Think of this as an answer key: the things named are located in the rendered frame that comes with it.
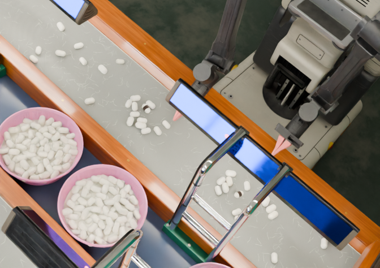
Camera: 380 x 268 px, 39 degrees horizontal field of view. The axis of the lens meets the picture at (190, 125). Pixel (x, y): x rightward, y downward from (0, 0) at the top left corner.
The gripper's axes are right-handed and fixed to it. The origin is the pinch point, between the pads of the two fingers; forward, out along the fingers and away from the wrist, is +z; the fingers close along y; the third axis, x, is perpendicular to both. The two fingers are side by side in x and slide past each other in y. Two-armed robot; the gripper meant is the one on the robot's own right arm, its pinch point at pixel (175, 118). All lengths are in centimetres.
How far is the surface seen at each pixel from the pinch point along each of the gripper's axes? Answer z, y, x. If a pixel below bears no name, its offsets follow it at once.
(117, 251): 25, 24, -58
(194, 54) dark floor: -24, -47, 124
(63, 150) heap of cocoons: 29.5, -18.3, -13.2
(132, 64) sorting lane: -3.5, -28.7, 13.1
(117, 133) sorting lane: 16.0, -11.7, -2.2
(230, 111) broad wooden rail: -13.2, 9.4, 18.4
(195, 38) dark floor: -31, -54, 130
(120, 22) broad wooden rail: -12.6, -44.5, 16.9
